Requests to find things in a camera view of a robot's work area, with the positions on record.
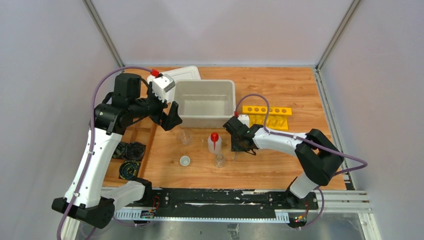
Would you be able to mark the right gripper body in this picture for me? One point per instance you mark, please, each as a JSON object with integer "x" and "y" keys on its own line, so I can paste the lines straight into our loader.
{"x": 236, "y": 146}

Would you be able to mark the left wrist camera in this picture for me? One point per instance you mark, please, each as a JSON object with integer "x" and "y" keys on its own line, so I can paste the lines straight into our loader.
{"x": 164, "y": 88}

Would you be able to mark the beige plastic bin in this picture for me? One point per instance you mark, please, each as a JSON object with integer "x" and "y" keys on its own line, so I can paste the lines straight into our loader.
{"x": 205, "y": 103}

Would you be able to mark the yellow test tube rack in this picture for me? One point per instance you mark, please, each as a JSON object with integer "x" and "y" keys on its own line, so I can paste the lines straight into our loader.
{"x": 277, "y": 118}

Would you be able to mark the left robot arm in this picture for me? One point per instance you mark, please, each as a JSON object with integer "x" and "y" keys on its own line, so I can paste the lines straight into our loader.
{"x": 132, "y": 99}

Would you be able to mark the wash bottle red cap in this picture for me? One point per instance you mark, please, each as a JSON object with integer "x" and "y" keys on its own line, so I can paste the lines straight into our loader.
{"x": 214, "y": 143}

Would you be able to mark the wooden organizer tray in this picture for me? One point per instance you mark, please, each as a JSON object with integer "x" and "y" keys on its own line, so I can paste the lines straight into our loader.
{"x": 143, "y": 132}

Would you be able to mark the white bin lid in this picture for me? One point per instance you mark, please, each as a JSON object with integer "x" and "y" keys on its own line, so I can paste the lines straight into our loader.
{"x": 182, "y": 73}

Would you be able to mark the blue cap tube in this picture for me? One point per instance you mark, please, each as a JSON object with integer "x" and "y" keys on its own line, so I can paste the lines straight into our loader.
{"x": 235, "y": 156}

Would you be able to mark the clear glass beaker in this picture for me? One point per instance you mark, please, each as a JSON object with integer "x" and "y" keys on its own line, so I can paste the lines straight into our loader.
{"x": 185, "y": 136}

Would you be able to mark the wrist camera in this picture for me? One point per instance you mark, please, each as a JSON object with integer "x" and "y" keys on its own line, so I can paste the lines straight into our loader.
{"x": 164, "y": 88}
{"x": 244, "y": 119}

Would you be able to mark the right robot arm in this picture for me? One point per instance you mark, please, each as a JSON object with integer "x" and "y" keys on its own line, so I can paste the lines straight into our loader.
{"x": 317, "y": 155}

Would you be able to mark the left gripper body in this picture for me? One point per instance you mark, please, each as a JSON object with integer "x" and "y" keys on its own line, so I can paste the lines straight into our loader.
{"x": 162, "y": 114}

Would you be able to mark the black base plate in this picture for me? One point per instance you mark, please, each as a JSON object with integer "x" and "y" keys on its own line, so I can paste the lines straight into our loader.
{"x": 207, "y": 203}

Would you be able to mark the small white cup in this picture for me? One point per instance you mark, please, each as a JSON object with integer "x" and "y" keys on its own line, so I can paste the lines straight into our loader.
{"x": 185, "y": 160}

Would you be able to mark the small glass jar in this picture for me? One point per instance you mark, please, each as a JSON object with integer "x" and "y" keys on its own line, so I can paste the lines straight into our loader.
{"x": 219, "y": 160}

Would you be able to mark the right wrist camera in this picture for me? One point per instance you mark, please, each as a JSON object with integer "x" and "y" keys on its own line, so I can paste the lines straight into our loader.
{"x": 244, "y": 119}

